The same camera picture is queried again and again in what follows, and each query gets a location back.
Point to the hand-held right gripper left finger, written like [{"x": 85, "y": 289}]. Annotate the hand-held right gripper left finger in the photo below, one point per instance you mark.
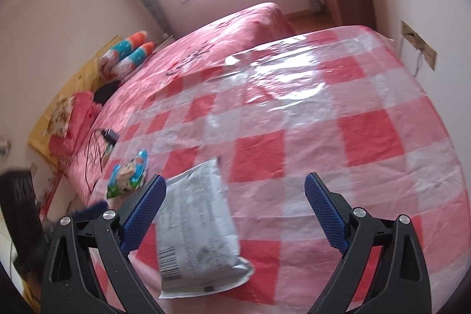
[{"x": 143, "y": 211}]

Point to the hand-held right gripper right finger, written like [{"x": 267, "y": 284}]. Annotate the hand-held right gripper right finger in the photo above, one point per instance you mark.
[{"x": 325, "y": 211}]

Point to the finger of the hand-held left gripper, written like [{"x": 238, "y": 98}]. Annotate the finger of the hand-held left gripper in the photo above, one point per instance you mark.
[{"x": 94, "y": 209}]

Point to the grey foil packet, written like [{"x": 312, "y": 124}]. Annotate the grey foil packet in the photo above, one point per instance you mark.
[{"x": 198, "y": 225}]

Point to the green blue snack packet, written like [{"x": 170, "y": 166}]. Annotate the green blue snack packet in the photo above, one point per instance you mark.
[{"x": 127, "y": 176}]

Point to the red white checked tablecloth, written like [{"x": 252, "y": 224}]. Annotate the red white checked tablecloth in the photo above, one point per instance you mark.
[{"x": 312, "y": 137}]

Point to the black charger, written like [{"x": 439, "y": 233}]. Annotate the black charger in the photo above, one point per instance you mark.
[{"x": 111, "y": 136}]

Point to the floral pillow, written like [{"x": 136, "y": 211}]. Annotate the floral pillow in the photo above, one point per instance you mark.
[{"x": 60, "y": 115}]

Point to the folded pink blanket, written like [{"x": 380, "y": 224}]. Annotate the folded pink blanket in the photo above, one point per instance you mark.
[{"x": 82, "y": 115}]

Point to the dark cloth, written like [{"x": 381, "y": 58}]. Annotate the dark cloth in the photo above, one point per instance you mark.
[{"x": 106, "y": 91}]

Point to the yellow headboard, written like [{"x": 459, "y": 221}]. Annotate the yellow headboard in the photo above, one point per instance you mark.
[{"x": 73, "y": 86}]

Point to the cartoon print pillow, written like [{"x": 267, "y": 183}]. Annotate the cartoon print pillow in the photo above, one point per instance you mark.
[
  {"x": 127, "y": 45},
  {"x": 134, "y": 60}
]

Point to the pink bed cover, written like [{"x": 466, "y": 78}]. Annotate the pink bed cover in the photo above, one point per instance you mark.
[{"x": 206, "y": 41}]

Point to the wall socket plate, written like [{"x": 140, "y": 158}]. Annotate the wall socket plate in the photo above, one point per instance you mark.
[{"x": 419, "y": 45}]

